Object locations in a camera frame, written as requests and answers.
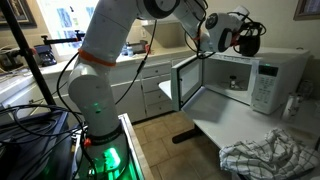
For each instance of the dark metal countertop appliance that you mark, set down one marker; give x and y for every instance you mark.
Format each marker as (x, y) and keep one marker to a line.
(8, 60)

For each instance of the white kitchen base cabinet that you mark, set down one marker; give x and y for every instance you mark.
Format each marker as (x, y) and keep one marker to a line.
(131, 100)

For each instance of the small bottle inside microwave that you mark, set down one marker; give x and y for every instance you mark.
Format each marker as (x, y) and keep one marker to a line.
(233, 82)

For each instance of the grey countertop appliance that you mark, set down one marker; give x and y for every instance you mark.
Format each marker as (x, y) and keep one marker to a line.
(137, 46)

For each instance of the black table foot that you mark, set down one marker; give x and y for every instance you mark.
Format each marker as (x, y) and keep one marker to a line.
(186, 136)

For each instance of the white checked dish cloth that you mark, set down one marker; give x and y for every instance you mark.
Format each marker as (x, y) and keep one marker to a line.
(266, 156)

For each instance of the clear glass jar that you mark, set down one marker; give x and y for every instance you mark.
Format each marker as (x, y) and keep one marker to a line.
(305, 88)

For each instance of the black coffee maker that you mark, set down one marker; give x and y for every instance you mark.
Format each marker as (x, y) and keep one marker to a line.
(45, 55)

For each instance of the wood framed building picture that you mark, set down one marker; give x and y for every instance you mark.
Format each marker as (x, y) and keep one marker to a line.
(308, 8)

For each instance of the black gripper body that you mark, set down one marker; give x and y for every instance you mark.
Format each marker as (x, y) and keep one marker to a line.
(250, 29)

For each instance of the white microwave door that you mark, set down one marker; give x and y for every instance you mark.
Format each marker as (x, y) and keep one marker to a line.
(190, 80)

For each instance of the white microwave oven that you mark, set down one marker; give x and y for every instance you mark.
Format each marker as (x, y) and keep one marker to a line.
(283, 66)

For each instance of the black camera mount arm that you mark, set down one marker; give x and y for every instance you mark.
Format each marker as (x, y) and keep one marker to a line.
(60, 40)

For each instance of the white cabinet drawer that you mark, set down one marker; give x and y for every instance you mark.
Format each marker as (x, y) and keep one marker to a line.
(155, 97)
(158, 108)
(155, 70)
(151, 84)

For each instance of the blue plastic bottle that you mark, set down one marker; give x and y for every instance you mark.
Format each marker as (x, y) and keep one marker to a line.
(124, 50)

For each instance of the bright kitchen window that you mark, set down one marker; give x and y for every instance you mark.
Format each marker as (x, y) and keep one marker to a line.
(66, 16)

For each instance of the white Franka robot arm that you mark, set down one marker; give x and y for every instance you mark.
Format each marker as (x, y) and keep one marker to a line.
(100, 33)

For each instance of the wood edged robot stand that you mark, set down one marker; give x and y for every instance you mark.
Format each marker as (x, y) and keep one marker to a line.
(133, 143)

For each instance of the black tripod pole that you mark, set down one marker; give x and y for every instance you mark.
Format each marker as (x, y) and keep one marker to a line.
(30, 63)

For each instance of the red can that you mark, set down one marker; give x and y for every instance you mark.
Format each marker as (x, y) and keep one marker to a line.
(148, 50)

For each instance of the dark framed wall picture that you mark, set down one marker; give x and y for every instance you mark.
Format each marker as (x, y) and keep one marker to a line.
(20, 11)

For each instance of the small clear bottle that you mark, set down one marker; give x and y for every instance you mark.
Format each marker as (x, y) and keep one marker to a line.
(130, 51)

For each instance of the black equipment case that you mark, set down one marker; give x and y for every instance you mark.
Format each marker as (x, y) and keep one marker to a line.
(20, 156)

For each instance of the white wall outlet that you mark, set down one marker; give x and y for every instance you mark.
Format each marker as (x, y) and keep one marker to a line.
(143, 32)

